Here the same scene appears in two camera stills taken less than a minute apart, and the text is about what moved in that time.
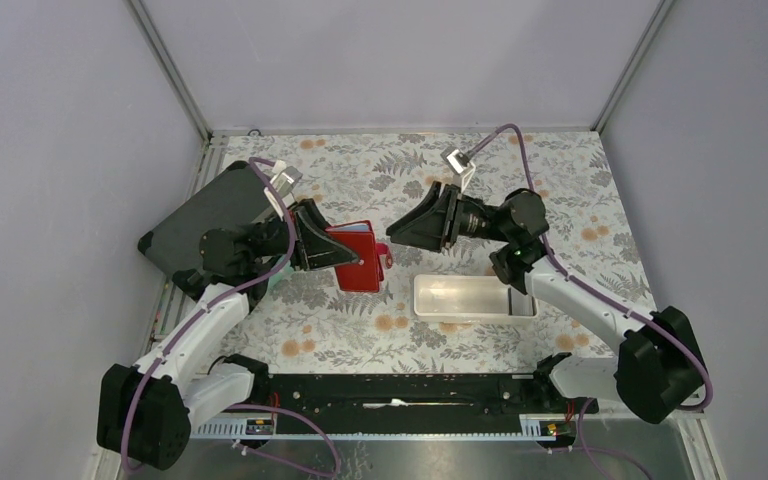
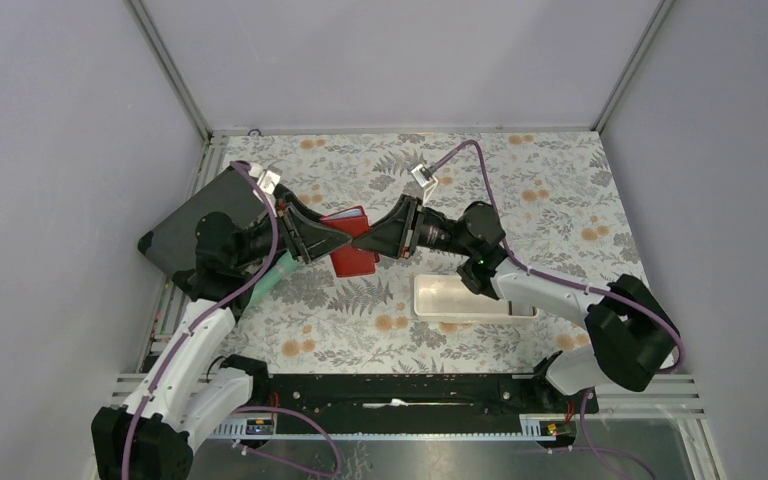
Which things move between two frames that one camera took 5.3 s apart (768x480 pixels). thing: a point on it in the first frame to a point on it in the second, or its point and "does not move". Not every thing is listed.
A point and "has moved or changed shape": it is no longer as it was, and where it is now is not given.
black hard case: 233,198 does not move
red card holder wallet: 364,275 has moved or changed shape
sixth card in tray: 521,305 does not move
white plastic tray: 469,298 does not move
